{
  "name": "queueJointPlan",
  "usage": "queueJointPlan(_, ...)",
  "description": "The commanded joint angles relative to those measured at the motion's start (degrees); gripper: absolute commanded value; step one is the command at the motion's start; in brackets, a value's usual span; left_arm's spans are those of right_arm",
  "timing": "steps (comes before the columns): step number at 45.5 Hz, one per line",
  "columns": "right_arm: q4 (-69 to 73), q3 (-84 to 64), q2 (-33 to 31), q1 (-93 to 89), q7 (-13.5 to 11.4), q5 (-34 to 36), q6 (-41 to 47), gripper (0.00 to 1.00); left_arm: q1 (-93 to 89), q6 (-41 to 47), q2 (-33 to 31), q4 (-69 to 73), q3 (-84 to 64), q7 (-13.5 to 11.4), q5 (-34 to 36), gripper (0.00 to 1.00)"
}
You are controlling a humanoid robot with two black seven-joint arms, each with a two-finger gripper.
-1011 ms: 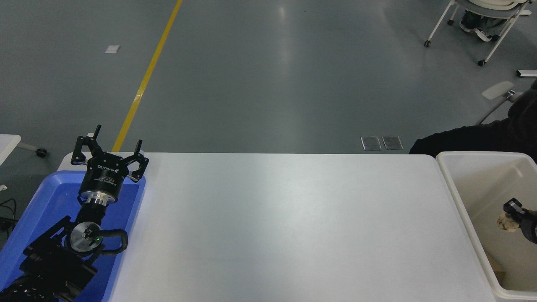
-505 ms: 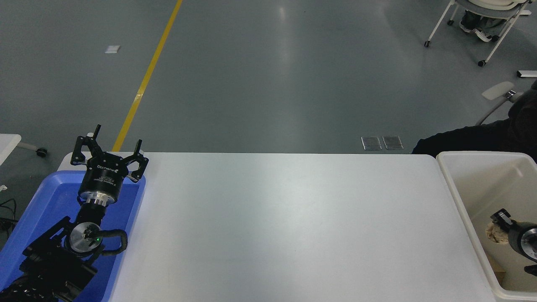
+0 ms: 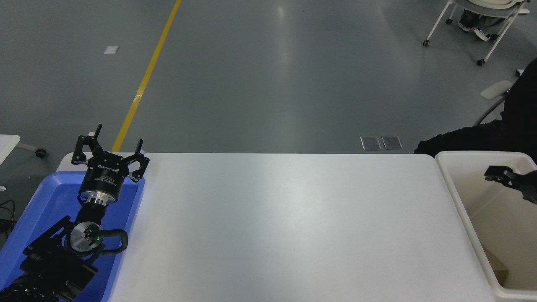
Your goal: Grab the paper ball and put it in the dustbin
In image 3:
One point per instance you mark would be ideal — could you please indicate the brown cardboard piece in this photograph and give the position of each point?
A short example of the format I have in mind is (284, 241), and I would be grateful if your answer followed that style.
(499, 272)

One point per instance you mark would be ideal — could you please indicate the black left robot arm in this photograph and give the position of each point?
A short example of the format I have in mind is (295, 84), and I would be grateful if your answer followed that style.
(46, 264)

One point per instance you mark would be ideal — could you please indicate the large pale plastic bin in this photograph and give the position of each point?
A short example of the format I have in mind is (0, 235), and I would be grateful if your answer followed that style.
(495, 218)

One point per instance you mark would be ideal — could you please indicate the white wheeled chair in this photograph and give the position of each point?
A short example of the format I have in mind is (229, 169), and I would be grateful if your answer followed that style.
(503, 6)

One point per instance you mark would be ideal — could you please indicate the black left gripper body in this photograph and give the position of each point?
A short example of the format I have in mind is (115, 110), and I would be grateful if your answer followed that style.
(104, 176)

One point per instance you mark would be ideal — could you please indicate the white grey office chair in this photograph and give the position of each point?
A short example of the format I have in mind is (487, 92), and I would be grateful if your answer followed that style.
(497, 89)

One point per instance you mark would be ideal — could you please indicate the person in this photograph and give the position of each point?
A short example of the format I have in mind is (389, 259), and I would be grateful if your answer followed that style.
(476, 25)
(520, 121)

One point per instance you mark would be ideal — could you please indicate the white rolling table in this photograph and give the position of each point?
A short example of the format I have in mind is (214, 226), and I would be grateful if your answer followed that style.
(8, 144)

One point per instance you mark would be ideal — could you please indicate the silver floor outlet plate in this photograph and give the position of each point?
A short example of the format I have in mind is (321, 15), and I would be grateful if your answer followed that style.
(371, 143)
(392, 142)

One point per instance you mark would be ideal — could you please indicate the blue plastic tray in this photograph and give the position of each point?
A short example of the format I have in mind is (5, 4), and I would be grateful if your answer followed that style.
(46, 197)

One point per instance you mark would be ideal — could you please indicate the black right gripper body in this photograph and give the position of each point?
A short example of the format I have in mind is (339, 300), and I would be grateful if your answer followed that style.
(531, 186)

